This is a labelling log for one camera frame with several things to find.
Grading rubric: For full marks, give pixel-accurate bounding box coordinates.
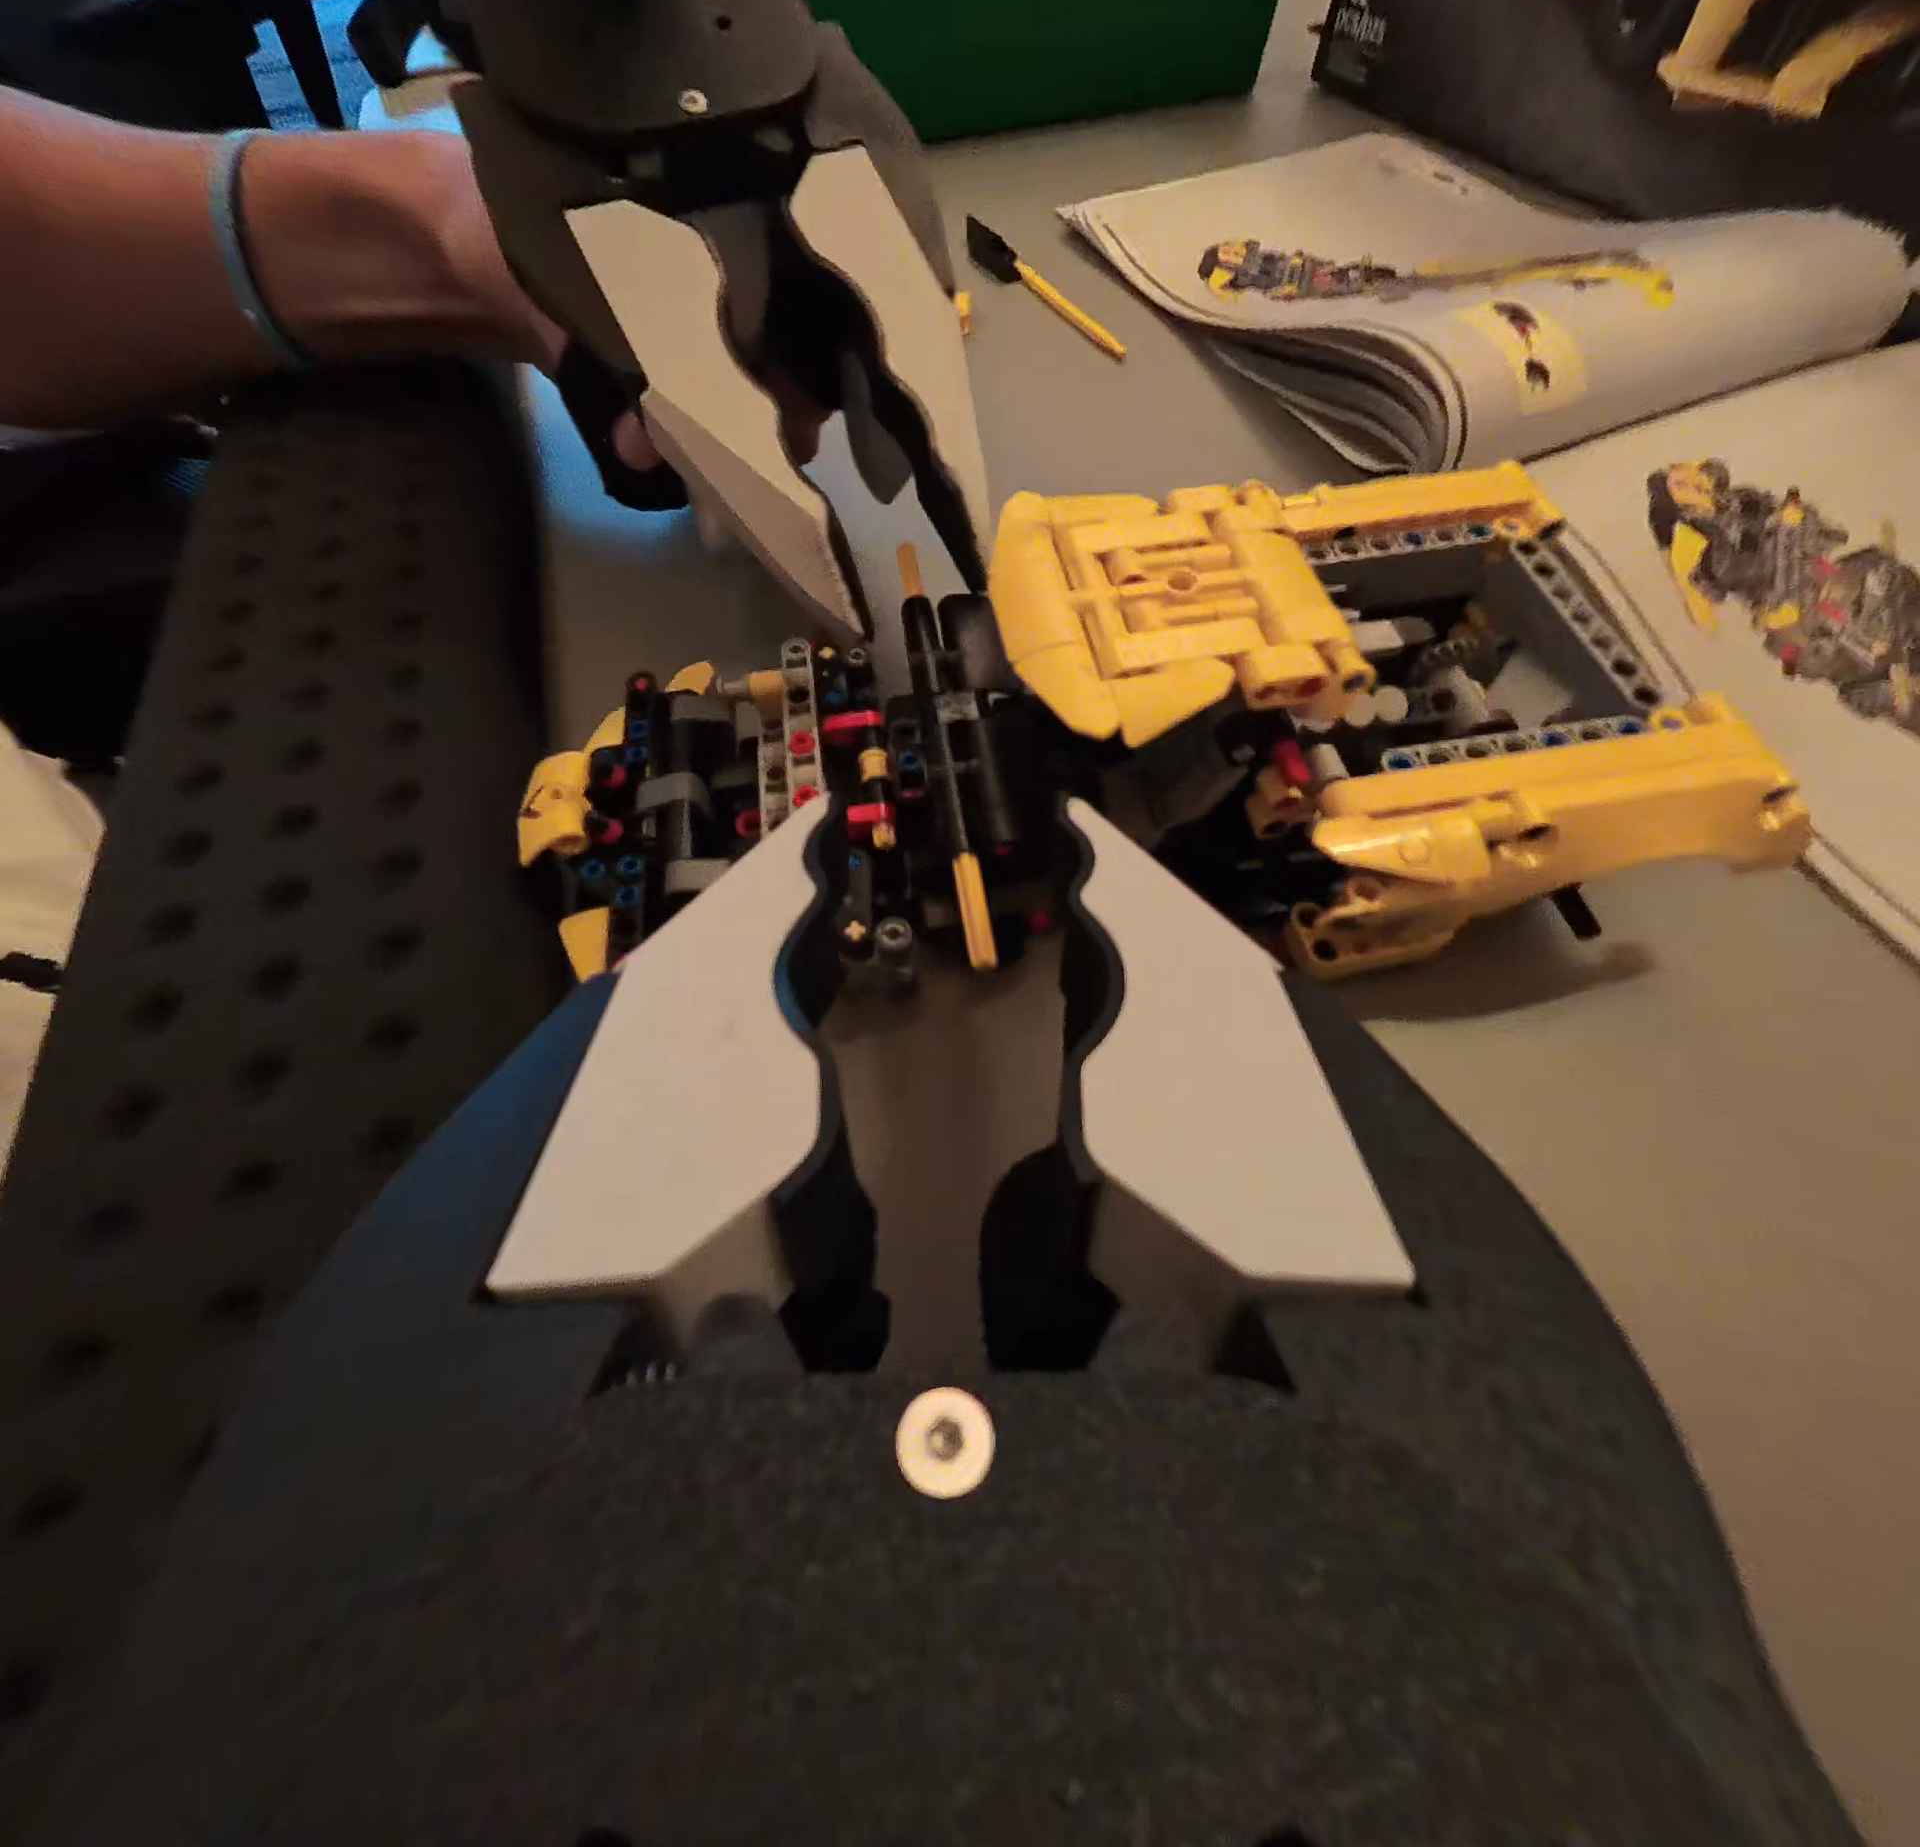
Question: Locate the black perforated mat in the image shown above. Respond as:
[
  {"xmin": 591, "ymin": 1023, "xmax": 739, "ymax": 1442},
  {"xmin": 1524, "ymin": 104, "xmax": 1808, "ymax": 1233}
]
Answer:
[{"xmin": 0, "ymin": 362, "xmax": 573, "ymax": 1728}]

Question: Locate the person's white shirt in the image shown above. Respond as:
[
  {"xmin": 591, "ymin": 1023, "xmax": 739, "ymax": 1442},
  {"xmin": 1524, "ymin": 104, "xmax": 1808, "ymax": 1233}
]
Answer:
[{"xmin": 0, "ymin": 737, "xmax": 108, "ymax": 1158}]

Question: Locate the yellow axle with black end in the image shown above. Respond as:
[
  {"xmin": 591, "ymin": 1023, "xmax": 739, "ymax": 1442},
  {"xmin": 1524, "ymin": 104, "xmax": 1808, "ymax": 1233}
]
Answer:
[{"xmin": 964, "ymin": 214, "xmax": 1131, "ymax": 362}]

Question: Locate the yellow toy brick car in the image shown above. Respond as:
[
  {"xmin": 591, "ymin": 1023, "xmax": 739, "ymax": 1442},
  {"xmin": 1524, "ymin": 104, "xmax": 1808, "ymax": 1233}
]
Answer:
[{"xmin": 517, "ymin": 458, "xmax": 1813, "ymax": 986}]

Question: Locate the open instruction booklet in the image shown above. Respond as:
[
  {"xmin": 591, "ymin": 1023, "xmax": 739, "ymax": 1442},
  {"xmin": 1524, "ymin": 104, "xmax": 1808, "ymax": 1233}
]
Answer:
[{"xmin": 1055, "ymin": 126, "xmax": 1920, "ymax": 964}]

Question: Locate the person's left hand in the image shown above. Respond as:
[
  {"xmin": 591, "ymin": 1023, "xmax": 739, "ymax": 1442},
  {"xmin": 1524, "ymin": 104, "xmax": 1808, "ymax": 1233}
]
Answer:
[{"xmin": 246, "ymin": 124, "xmax": 573, "ymax": 367}]

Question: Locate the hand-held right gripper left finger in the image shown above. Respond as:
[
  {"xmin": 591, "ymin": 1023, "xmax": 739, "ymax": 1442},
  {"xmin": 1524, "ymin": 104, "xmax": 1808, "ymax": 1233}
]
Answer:
[{"xmin": 483, "ymin": 794, "xmax": 896, "ymax": 1374}]

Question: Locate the green storage bin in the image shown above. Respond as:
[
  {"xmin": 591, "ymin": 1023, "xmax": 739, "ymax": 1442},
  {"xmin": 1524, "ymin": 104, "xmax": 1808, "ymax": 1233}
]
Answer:
[{"xmin": 750, "ymin": 0, "xmax": 1306, "ymax": 144}]

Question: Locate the grey desk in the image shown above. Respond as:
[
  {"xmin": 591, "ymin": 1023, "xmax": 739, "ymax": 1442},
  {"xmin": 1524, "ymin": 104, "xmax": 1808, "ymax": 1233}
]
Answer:
[{"xmin": 361, "ymin": 0, "xmax": 1920, "ymax": 1847}]

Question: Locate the toy car set box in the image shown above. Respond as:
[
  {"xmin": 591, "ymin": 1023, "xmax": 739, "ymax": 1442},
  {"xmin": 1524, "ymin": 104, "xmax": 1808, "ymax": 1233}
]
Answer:
[{"xmin": 1311, "ymin": 0, "xmax": 1920, "ymax": 222}]

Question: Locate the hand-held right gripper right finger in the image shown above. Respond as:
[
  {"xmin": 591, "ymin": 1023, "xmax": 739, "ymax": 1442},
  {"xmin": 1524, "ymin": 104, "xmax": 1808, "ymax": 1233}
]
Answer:
[{"xmin": 979, "ymin": 796, "xmax": 1419, "ymax": 1374}]

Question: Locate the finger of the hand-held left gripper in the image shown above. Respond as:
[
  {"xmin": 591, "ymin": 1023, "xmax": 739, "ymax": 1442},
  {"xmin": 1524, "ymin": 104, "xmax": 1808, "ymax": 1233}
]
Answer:
[
  {"xmin": 566, "ymin": 203, "xmax": 878, "ymax": 641},
  {"xmin": 785, "ymin": 144, "xmax": 996, "ymax": 596}
]

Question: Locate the person's left forearm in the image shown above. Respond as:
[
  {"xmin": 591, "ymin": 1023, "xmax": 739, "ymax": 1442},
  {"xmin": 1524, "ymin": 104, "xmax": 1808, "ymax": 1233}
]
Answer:
[{"xmin": 0, "ymin": 83, "xmax": 250, "ymax": 429}]

